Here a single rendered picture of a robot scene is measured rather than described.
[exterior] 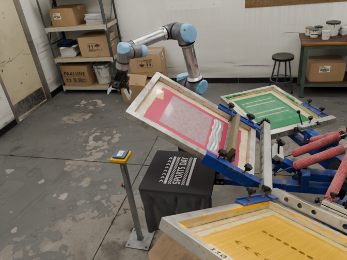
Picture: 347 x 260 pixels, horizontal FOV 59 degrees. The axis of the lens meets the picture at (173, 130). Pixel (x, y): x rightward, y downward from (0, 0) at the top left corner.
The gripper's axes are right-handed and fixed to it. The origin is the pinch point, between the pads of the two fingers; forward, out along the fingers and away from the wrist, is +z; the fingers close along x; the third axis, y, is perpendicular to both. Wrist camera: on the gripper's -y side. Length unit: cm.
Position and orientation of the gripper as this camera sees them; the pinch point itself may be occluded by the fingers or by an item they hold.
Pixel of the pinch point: (118, 98)
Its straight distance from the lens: 197.8
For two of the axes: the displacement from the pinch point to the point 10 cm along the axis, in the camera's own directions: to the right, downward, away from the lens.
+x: -9.5, -2.9, 1.0
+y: 2.4, -5.2, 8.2
